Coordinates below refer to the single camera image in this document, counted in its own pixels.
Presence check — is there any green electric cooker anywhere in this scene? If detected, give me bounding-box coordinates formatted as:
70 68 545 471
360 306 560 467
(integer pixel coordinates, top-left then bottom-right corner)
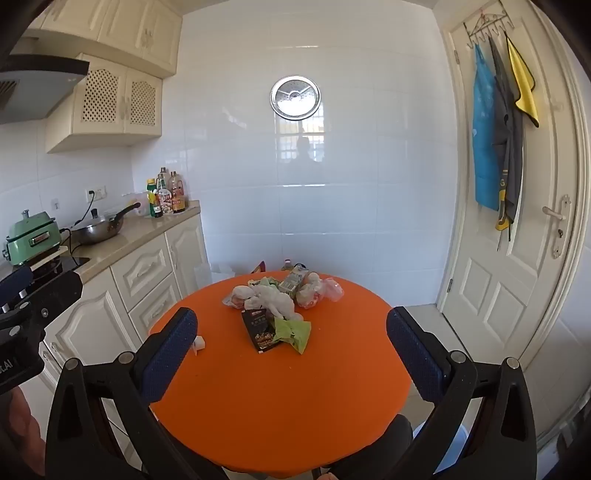
4 210 70 266

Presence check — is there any black snack packet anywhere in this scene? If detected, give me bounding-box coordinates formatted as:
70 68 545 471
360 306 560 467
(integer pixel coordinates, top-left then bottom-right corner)
241 308 278 355

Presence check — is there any round metal steamer plate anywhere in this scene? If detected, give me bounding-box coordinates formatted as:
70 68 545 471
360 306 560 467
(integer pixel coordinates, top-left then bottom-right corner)
270 75 322 120

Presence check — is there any blue apron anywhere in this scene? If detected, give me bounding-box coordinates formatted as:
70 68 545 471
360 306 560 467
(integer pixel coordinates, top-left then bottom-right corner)
472 44 509 212

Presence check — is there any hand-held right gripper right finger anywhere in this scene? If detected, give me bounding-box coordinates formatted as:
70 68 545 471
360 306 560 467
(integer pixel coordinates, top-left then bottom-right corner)
386 306 539 480

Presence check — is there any pink translucent plastic bag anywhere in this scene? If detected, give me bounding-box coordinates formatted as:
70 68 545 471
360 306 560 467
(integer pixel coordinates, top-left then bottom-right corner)
318 278 345 304

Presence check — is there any white panel door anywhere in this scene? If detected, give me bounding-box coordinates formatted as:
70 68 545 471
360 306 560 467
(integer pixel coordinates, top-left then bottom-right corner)
436 0 585 370

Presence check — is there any black range hood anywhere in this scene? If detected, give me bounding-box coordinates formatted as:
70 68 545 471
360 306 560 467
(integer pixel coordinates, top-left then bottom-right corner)
0 39 90 125

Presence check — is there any steel wok black handle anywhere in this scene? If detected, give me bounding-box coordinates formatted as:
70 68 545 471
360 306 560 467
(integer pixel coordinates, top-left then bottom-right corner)
71 203 141 245

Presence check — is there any orange round table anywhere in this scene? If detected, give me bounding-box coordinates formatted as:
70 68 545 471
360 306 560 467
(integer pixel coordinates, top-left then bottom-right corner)
148 272 413 478

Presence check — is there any metal over-door hook rack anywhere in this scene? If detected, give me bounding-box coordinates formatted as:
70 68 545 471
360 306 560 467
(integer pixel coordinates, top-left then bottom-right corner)
464 9 515 47

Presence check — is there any small white plastic bag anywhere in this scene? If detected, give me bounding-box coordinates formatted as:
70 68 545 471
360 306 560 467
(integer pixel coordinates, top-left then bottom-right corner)
223 285 252 309

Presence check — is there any black induction cooktop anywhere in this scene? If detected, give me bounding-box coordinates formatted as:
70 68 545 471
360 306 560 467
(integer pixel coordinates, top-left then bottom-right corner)
28 256 90 282

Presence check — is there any white plastic bin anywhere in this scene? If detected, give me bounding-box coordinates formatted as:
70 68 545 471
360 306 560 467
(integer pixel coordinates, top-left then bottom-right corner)
412 422 469 475

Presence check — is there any grey apron yellow trim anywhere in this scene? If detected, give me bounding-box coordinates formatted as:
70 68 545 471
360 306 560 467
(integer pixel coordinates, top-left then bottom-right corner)
488 34 525 252

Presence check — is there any black power cable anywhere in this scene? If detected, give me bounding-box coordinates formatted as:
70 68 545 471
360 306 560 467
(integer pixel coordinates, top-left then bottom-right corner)
60 193 95 259

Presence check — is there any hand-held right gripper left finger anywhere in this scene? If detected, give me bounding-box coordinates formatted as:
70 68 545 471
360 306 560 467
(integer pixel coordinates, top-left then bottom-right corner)
45 307 232 480

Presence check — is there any clear plastic container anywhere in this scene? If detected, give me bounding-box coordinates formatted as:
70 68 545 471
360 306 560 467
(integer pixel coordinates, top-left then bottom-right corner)
122 193 149 217

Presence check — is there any milk carton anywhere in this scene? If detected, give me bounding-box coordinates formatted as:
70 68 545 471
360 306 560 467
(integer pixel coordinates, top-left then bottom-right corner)
278 269 309 296

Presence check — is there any yellow cloth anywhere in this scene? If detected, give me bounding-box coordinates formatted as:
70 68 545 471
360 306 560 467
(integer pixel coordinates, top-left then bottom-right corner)
505 36 541 129

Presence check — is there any clear plastic storage box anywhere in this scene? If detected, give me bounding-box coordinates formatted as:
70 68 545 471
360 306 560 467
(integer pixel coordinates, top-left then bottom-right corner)
194 261 237 296

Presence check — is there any cream wall cabinet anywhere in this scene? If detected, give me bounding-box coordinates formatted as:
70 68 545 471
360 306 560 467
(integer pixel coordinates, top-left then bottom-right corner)
28 0 183 77

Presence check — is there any silver door handle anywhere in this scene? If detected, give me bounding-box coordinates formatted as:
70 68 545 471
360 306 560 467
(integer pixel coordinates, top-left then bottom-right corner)
542 194 572 259

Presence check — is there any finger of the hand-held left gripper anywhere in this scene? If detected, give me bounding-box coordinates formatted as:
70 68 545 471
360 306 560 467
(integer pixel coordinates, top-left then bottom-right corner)
0 265 35 306
18 271 84 341

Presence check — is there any person's left hand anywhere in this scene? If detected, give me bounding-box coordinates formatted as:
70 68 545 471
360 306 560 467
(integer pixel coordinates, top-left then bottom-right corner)
2 385 47 479

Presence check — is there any cream lattice door cabinet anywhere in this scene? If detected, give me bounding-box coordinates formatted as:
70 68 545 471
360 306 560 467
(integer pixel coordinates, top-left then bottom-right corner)
46 53 163 154

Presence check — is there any cream kitchen base cabinet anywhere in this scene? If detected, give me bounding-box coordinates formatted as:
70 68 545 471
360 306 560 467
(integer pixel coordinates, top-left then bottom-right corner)
0 200 213 416

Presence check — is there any white bag red print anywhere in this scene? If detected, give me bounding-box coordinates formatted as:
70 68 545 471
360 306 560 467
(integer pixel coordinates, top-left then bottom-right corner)
295 272 325 309

